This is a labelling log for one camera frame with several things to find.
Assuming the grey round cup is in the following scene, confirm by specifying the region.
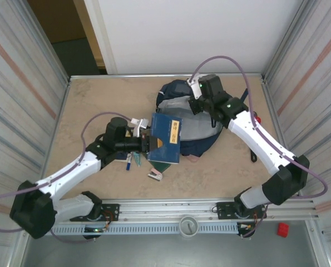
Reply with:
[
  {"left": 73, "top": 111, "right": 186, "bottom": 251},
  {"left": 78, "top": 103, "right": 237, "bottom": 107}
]
[{"left": 179, "top": 215, "right": 200, "bottom": 238}]

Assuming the navy blue student backpack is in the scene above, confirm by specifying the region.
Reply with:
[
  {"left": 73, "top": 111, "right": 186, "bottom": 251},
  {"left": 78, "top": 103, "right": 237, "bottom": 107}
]
[{"left": 155, "top": 79, "right": 251, "bottom": 157}]

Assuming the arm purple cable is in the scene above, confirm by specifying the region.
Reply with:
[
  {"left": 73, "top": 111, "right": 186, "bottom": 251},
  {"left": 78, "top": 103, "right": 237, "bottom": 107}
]
[
  {"left": 0, "top": 111, "right": 133, "bottom": 243},
  {"left": 191, "top": 55, "right": 329, "bottom": 239}
]

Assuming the slotted cable duct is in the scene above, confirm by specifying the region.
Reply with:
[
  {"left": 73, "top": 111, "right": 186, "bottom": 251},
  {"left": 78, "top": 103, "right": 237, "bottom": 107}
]
[{"left": 50, "top": 224, "right": 238, "bottom": 236}]

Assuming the aluminium corner post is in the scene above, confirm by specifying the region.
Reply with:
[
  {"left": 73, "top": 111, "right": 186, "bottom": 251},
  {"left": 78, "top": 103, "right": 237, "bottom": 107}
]
[
  {"left": 261, "top": 0, "right": 320, "bottom": 84},
  {"left": 14, "top": 0, "right": 71, "bottom": 84}
]

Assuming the aluminium mounting rail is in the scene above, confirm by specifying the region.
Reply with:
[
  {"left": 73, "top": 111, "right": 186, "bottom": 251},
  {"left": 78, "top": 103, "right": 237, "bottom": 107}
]
[{"left": 17, "top": 197, "right": 319, "bottom": 226}]

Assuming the pink stapler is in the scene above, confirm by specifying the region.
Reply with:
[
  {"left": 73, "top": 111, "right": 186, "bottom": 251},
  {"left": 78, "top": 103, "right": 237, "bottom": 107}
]
[{"left": 147, "top": 168, "right": 164, "bottom": 182}]

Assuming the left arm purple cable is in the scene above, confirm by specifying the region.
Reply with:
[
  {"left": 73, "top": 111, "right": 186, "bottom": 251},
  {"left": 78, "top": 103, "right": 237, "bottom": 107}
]
[{"left": 0, "top": 111, "right": 133, "bottom": 243}]

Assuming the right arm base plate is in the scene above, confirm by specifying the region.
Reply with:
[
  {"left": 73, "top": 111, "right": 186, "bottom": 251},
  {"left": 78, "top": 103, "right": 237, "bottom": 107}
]
[{"left": 216, "top": 201, "right": 267, "bottom": 220}]

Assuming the red plastic block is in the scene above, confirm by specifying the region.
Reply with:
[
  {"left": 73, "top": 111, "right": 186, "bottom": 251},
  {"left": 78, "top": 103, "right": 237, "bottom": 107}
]
[{"left": 276, "top": 222, "right": 290, "bottom": 238}]

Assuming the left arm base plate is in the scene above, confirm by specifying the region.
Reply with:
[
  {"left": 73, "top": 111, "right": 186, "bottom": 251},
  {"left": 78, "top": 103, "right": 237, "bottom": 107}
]
[{"left": 70, "top": 204, "right": 120, "bottom": 223}]

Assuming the small circuit board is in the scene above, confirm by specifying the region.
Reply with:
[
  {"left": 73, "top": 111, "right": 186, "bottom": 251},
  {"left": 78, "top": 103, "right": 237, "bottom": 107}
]
[
  {"left": 83, "top": 226, "right": 110, "bottom": 234},
  {"left": 237, "top": 222, "right": 255, "bottom": 232}
]

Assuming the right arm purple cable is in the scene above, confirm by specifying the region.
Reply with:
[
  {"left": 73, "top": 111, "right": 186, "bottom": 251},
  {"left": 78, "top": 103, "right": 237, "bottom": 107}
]
[{"left": 191, "top": 55, "right": 329, "bottom": 239}]

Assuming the white door frame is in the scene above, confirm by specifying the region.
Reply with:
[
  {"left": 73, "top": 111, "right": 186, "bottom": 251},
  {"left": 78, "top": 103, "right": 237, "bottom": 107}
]
[{"left": 73, "top": 0, "right": 118, "bottom": 75}]

